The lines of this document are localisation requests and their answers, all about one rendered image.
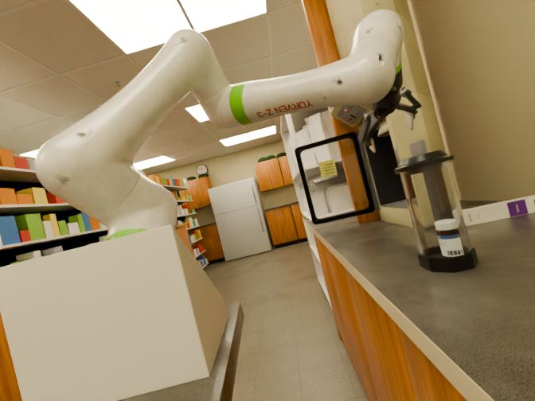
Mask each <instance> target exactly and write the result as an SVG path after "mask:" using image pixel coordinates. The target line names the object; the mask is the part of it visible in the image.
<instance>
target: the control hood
mask: <svg viewBox="0 0 535 401"><path fill-rule="evenodd" d="M359 107H361V108H363V109H365V110H366V111H365V112H367V113H368V112H370V111H371V110H372V109H373V105H372V104H370V105H360V106H359ZM341 108H342V106H341V107H332V109H331V110H330V113H329V114H330V115H332V116H333V117H335V118H336V119H338V120H340V121H342V122H343V123H345V124H347V125H348V126H350V127H357V126H358V125H359V124H360V123H361V122H362V121H363V115H362V116H361V117H360V118H359V119H358V120H357V121H356V122H355V123H354V124H353V125H352V124H350V123H348V122H346V121H345V120H343V119H341V118H339V117H337V116H336V115H337V114H338V112H339V111H340V110H341Z"/></svg>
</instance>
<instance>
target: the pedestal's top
mask: <svg viewBox="0 0 535 401"><path fill-rule="evenodd" d="M226 307H227V311H228V320H227V323H226V326H225V330H224V333H223V336H222V338H221V342H220V345H219V349H218V351H217V355H216V358H215V360H214V364H213V368H212V371H211V373H210V376H209V377H206V378H204V379H200V380H194V381H191V382H188V383H183V384H179V385H176V386H173V387H168V388H164V389H161V390H157V391H152V392H149V393H146V394H142V395H137V396H133V397H130V398H127V399H121V400H118V401H232V394H233V388H234V383H235V377H236V366H237V361H238V355H239V349H240V339H241V333H242V327H243V321H244V313H243V310H242V307H241V304H240V302H235V303H232V304H228V305H226Z"/></svg>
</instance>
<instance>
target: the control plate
mask: <svg viewBox="0 0 535 401"><path fill-rule="evenodd" d="M357 109H358V110H359V111H357ZM345 110H347V111H345ZM355 111H357V113H355ZM365 111H366V110H365V109H363V108H361V107H359V106H350V107H347V106H342V108H341V110H340V111H339V112H338V114H337V115H336V116H337V117H339V118H341V119H343V120H345V121H346V122H348V123H350V124H352V125H353V124H354V123H355V122H356V121H357V120H358V119H359V118H360V117H361V116H362V115H363V113H364V112H365ZM353 113H354V114H355V115H353ZM350 115H353V116H355V117H356V118H353V117H351V116H350ZM350 118H351V119H352V120H350ZM348 120H349V121H348Z"/></svg>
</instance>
